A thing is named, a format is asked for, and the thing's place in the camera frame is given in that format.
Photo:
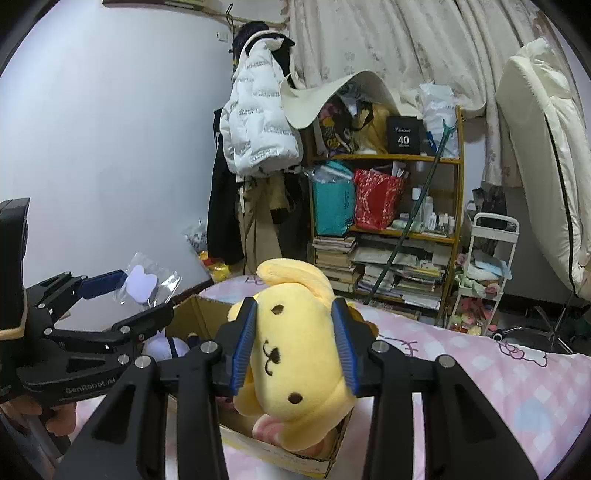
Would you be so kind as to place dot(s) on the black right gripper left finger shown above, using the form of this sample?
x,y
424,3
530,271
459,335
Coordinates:
x,y
125,436

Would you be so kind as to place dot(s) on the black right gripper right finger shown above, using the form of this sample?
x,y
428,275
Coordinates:
x,y
465,437

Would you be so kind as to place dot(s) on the purple haired plush doll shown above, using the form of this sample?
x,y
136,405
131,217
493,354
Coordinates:
x,y
161,347

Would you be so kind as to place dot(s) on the purple item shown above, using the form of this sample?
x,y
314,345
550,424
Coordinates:
x,y
146,283

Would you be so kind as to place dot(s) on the pink swirl roll cushion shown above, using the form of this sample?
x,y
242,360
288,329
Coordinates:
x,y
267,430

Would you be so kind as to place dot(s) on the yellow dog plush toy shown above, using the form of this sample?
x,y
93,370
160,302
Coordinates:
x,y
294,373

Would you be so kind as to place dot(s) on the pink Hello Kitty bedsheet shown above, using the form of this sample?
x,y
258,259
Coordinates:
x,y
544,398

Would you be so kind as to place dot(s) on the open cardboard box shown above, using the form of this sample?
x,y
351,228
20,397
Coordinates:
x,y
258,415

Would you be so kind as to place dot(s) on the white rolling cart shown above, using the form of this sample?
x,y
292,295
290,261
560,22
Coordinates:
x,y
483,272

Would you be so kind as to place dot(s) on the snack bags on floor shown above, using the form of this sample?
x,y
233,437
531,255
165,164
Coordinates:
x,y
196,236

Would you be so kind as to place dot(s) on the black hanging coat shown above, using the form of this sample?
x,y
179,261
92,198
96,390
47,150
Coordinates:
x,y
223,234

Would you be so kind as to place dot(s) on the stack of books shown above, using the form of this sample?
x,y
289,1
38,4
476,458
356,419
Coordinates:
x,y
334,256

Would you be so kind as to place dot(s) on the red gift bag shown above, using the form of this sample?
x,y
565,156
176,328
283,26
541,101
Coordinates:
x,y
378,196

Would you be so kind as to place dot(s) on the wooden shelf unit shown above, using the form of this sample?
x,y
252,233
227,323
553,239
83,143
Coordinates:
x,y
411,263

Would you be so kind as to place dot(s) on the beige hanging trousers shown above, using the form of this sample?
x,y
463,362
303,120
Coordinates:
x,y
256,197

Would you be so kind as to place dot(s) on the teal bag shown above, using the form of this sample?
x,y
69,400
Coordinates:
x,y
334,198

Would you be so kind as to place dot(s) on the black box numbered 40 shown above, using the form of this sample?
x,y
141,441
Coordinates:
x,y
404,135

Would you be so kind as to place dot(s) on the white puffer jacket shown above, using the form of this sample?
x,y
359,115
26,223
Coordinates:
x,y
257,139

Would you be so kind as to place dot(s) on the cream folded mattress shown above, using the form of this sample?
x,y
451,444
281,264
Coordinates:
x,y
550,143

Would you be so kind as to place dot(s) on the floral beige curtain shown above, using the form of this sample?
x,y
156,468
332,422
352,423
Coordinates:
x,y
462,44

